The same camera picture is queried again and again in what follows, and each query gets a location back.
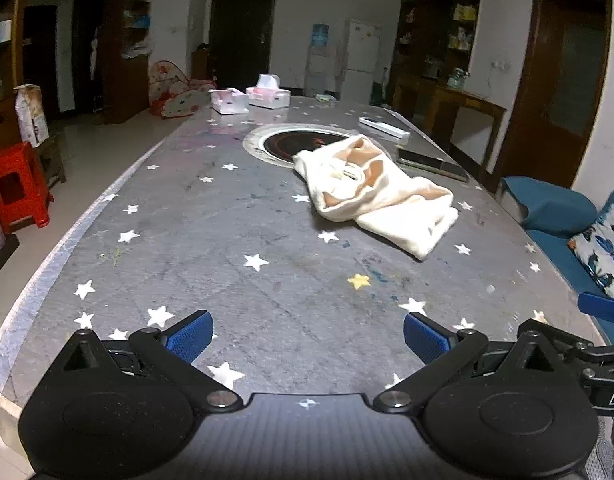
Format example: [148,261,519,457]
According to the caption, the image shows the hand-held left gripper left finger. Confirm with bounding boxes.
[62,310,244,413]

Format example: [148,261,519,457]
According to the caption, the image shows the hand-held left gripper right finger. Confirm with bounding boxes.
[373,312,568,415]

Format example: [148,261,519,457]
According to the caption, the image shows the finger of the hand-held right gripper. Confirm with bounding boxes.
[578,292,614,326]

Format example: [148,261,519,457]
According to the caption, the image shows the cream garment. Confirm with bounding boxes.
[292,135,460,261]

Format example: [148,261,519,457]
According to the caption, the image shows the butterfly print pillow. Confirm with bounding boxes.
[567,191,614,302]

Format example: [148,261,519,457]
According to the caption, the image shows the grey star tablecloth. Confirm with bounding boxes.
[0,95,608,443]

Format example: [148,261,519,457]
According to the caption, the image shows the dark smartphone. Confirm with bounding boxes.
[397,147,469,182]

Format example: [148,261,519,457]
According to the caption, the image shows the round induction cooktop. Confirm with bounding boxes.
[243,123,368,165]

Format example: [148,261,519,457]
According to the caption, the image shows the white remote control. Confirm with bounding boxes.
[358,116,410,140]

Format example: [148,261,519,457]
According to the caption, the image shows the small wooden stool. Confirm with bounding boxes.
[37,132,68,188]

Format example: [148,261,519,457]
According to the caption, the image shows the brown glazed wooden door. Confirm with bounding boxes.
[492,0,613,191]

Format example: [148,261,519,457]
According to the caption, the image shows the red plastic stool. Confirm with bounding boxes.
[0,141,54,234]

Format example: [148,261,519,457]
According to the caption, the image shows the pink white tissue box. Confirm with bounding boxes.
[208,87,250,115]
[246,74,292,109]

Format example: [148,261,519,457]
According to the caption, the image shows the wooden side table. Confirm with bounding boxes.
[394,75,508,161]

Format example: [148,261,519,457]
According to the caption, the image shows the pink play tent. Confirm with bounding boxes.
[148,60,218,118]

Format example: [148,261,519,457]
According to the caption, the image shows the white cardboard box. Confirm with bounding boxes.
[14,84,50,148]

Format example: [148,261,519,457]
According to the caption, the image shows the wooden bookshelf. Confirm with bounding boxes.
[102,0,155,123]

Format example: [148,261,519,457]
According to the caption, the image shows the white refrigerator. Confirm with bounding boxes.
[339,18,381,106]

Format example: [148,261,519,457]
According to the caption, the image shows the white water dispenser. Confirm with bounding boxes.
[305,45,338,97]

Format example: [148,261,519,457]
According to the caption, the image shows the dark wooden door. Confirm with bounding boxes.
[208,0,278,91]

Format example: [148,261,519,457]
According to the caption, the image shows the wooden display cabinet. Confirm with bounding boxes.
[389,0,483,126]

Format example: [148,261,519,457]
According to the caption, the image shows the wooden storage shelf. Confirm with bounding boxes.
[0,0,28,161]

